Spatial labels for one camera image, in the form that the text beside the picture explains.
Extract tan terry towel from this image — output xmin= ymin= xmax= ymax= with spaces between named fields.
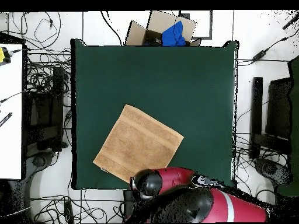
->
xmin=92 ymin=104 xmax=185 ymax=184

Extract dark green table cloth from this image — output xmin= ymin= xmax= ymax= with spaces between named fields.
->
xmin=70 ymin=38 xmax=239 ymax=190

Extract blue cloth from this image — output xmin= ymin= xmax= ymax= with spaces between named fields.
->
xmin=161 ymin=20 xmax=187 ymax=47

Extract black equipment rack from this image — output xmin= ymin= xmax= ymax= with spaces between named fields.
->
xmin=23 ymin=66 xmax=68 ymax=152

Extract cardboard box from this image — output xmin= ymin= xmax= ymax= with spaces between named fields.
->
xmin=124 ymin=10 xmax=201 ymax=47

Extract black upright bar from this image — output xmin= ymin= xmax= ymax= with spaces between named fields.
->
xmin=249 ymin=76 xmax=263 ymax=159

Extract grey stand base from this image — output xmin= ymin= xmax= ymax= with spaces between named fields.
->
xmin=25 ymin=150 xmax=57 ymax=187
xmin=253 ymin=157 xmax=294 ymax=187

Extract black power adapter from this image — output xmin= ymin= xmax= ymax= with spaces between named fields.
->
xmin=252 ymin=49 xmax=267 ymax=62

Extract black panel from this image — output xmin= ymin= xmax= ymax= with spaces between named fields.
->
xmin=266 ymin=78 xmax=293 ymax=141

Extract white table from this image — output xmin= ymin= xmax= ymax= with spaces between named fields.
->
xmin=0 ymin=43 xmax=24 ymax=180

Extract black strip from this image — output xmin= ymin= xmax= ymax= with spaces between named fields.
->
xmin=0 ymin=112 xmax=13 ymax=128

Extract green covered object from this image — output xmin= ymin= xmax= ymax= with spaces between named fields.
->
xmin=276 ymin=55 xmax=299 ymax=197

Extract yellow and black tool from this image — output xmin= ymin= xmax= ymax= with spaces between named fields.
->
xmin=0 ymin=46 xmax=12 ymax=67

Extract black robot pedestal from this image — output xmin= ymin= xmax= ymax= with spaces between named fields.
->
xmin=123 ymin=189 xmax=138 ymax=220

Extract black cable tangle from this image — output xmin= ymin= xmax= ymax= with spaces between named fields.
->
xmin=23 ymin=47 xmax=72 ymax=113
xmin=234 ymin=132 xmax=276 ymax=201

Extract black square frame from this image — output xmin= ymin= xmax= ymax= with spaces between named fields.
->
xmin=178 ymin=10 xmax=213 ymax=40

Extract black floor cables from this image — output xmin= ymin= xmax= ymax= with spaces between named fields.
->
xmin=30 ymin=188 xmax=124 ymax=223

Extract black cable loop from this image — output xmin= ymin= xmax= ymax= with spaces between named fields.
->
xmin=20 ymin=11 xmax=62 ymax=50

